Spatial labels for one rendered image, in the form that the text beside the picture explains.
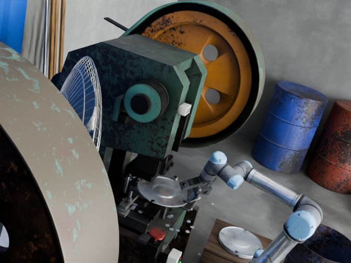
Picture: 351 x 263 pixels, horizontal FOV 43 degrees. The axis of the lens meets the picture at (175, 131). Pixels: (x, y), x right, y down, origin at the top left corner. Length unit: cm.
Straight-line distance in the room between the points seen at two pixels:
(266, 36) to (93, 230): 473
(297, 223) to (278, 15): 365
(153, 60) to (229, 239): 141
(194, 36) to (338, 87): 316
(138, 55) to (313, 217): 105
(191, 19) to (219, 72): 33
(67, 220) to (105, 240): 13
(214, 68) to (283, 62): 296
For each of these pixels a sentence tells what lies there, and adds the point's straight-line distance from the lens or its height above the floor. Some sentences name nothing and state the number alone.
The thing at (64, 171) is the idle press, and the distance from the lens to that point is 80.
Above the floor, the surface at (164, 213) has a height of 69.
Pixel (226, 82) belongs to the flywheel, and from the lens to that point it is 252.
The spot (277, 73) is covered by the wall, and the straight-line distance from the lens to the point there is 547.
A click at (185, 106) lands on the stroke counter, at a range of 205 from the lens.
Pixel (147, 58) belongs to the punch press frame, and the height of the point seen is 150.
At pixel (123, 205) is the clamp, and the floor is 75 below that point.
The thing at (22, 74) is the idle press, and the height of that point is 171.
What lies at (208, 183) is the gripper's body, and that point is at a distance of 230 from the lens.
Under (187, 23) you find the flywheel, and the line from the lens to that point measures 253.
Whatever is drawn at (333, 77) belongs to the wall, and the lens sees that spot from 543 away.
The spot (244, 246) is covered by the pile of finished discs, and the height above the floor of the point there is 37.
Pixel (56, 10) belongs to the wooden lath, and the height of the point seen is 138.
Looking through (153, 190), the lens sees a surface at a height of 79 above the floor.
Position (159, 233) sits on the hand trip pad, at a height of 76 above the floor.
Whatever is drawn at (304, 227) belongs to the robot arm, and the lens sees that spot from 206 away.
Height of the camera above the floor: 200
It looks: 22 degrees down
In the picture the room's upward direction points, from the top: 15 degrees clockwise
